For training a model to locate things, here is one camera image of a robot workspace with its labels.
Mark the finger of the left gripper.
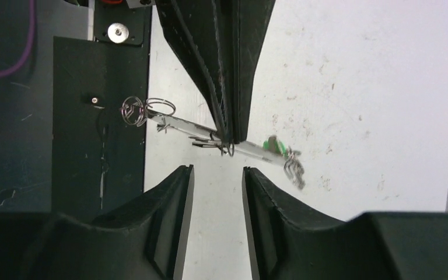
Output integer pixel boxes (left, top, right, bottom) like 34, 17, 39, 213
232, 0, 276, 144
156, 1, 233, 144

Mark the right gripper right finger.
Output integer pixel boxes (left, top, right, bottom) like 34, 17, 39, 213
242, 167, 448, 279

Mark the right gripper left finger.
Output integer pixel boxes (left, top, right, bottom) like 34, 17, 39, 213
0, 165, 194, 279

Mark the green key tag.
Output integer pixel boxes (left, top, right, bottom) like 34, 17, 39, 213
262, 135, 288, 156

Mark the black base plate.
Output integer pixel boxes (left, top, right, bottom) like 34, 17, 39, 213
51, 1, 152, 222

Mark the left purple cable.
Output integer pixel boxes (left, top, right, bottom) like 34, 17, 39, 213
0, 0, 37, 79

